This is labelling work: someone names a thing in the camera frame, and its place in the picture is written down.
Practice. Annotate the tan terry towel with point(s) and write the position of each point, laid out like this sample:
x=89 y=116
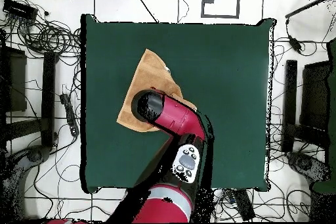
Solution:
x=149 y=74

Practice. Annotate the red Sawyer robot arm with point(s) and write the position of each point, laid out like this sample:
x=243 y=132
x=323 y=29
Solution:
x=176 y=119

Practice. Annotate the black flat panel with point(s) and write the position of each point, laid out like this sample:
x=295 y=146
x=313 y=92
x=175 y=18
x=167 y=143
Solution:
x=315 y=95
x=15 y=82

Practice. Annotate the dark green table cloth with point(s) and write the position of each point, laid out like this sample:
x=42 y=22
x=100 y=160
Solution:
x=223 y=76

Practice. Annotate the black power strip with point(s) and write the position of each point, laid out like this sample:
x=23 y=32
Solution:
x=70 y=116

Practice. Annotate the black oblong box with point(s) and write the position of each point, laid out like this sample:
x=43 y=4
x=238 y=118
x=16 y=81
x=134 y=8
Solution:
x=244 y=204

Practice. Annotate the black tripod base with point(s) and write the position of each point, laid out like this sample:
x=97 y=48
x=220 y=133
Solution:
x=305 y=165
x=35 y=155

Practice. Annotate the black power adapter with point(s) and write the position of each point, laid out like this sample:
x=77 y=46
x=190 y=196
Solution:
x=295 y=44

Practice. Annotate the black pole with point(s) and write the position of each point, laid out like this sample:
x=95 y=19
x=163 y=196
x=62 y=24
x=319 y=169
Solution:
x=304 y=8

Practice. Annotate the black electronics box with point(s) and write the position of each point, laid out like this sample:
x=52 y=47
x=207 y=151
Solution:
x=19 y=9

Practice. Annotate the black stand frame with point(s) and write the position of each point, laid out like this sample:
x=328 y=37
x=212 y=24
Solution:
x=48 y=98
x=290 y=98

